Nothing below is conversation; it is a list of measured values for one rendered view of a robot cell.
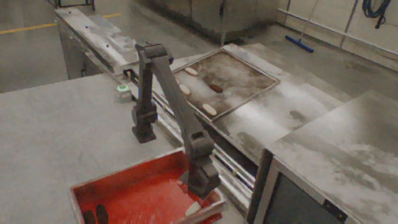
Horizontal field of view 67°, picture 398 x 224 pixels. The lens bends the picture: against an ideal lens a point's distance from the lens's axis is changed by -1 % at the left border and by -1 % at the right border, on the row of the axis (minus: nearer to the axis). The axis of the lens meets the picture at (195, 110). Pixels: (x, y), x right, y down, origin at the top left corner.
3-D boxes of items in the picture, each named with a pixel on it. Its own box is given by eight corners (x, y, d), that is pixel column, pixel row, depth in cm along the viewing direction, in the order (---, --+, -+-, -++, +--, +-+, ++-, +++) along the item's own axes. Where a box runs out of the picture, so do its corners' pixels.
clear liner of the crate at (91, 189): (69, 203, 112) (64, 186, 106) (183, 160, 134) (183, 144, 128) (95, 285, 89) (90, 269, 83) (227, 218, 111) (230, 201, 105)
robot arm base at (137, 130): (130, 129, 150) (140, 144, 142) (130, 116, 145) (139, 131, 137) (147, 124, 154) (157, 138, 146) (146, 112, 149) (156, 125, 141)
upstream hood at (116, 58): (55, 18, 265) (54, 8, 260) (75, 15, 274) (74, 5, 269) (114, 78, 185) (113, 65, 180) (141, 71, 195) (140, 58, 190)
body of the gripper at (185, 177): (201, 197, 99) (203, 182, 95) (178, 181, 104) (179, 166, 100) (213, 185, 104) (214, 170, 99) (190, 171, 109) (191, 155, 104)
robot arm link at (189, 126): (164, 53, 114) (137, 57, 109) (167, 42, 109) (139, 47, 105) (214, 152, 98) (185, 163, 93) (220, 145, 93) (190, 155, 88)
